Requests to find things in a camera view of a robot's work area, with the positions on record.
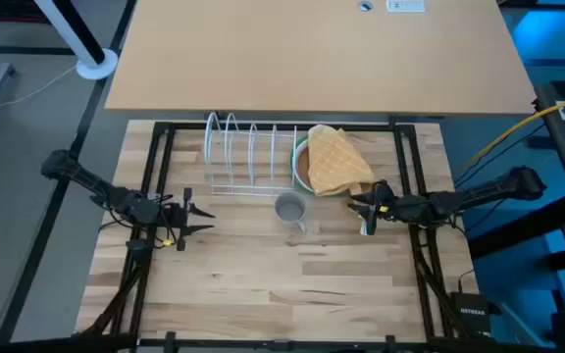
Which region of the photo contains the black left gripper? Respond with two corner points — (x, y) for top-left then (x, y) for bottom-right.
(160, 187), (216, 252)

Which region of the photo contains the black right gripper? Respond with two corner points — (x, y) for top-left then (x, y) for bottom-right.
(347, 179), (401, 236)

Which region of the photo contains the yellow checked cloth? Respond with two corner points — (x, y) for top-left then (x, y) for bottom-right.
(306, 124), (377, 197)

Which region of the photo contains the grey mug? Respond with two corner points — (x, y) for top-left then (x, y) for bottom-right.
(274, 190), (309, 234)

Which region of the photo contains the white plate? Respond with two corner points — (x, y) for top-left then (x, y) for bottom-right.
(292, 139), (313, 193)

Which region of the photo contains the white wire dish rack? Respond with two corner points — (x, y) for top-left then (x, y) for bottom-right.
(203, 111), (299, 197)

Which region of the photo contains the light wooden desk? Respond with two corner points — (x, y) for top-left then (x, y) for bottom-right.
(104, 0), (538, 118)

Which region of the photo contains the white pole with round base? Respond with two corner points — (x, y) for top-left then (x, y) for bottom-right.
(33, 0), (120, 81)

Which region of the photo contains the white socket panel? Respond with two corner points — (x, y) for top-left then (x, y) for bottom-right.
(385, 0), (427, 14)

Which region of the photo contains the dark crate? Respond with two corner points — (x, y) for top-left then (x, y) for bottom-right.
(0, 0), (51, 25)

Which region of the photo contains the black aluminium frame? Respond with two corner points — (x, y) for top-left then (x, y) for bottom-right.
(74, 120), (489, 353)

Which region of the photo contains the thin black power cable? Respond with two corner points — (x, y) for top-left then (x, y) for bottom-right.
(456, 268), (475, 295)

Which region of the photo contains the dark blue cable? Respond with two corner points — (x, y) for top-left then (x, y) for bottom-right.
(453, 122), (546, 190)

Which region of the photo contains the black Netgear switch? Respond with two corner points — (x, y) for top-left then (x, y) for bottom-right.
(450, 291), (492, 337)

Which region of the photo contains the yellow cable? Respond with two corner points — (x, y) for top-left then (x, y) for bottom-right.
(453, 90), (565, 176)

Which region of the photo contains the white floor cable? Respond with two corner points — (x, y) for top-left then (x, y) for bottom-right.
(0, 63), (78, 112)

